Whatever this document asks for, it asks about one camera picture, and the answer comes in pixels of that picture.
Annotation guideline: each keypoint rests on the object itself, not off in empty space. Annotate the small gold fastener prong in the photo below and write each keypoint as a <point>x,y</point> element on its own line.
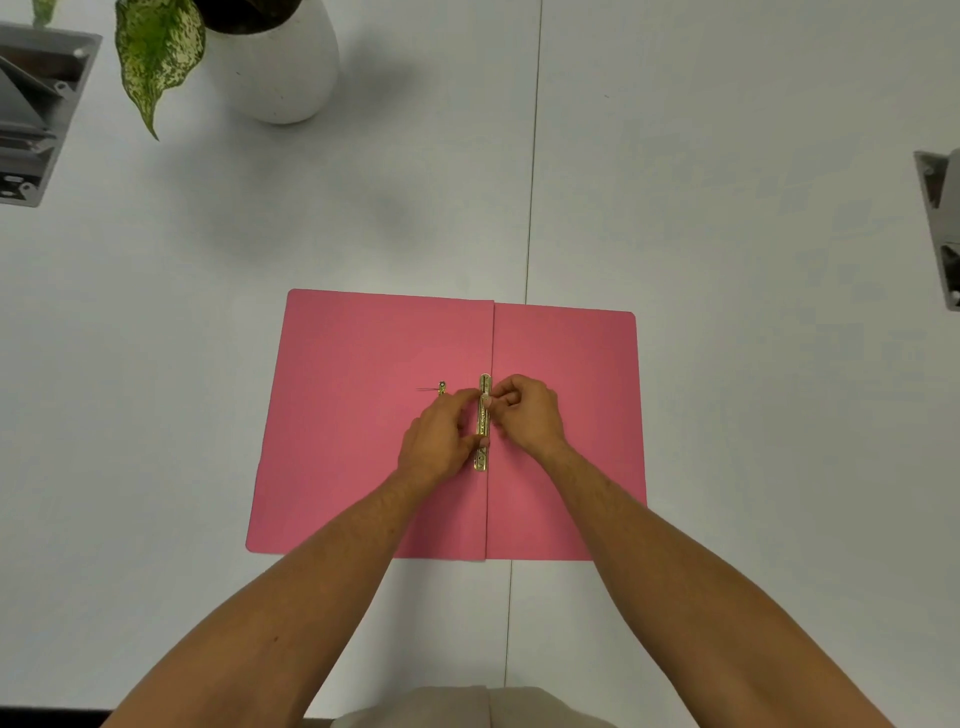
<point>441,388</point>

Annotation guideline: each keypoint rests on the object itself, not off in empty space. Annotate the person's left hand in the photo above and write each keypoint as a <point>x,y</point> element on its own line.
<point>435,442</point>

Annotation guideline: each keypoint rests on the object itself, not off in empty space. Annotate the gold metal fastener bar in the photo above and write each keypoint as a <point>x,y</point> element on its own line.
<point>481,420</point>

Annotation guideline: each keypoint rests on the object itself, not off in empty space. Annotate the person's left forearm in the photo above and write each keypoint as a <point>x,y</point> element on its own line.
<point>285,600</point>

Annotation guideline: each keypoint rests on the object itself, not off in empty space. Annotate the small green plant leaf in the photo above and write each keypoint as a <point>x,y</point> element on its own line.
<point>43,10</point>

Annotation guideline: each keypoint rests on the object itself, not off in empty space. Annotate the person's right hand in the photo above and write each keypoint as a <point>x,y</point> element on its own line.
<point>534,416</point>

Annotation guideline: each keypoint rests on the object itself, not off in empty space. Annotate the person's right thumb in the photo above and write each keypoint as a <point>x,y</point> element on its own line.
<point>501,402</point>

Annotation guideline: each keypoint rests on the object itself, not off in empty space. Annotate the white ceramic plant pot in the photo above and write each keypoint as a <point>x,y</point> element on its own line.
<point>281,64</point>

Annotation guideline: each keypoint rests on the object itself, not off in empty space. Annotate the person's right forearm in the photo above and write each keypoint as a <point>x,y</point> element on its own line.
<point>675,592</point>

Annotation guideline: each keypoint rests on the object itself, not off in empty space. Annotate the speckled green plant leaf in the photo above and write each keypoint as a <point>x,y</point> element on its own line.
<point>154,52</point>

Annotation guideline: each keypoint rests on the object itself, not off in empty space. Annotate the grey metal bracket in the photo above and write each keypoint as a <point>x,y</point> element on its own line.
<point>941,225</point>
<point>34,112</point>

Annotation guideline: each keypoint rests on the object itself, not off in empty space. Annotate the person's left thumb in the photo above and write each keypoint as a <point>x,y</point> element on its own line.
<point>475,447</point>

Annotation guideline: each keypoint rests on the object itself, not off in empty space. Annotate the pink paper file folder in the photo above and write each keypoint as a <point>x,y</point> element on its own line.
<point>345,420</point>

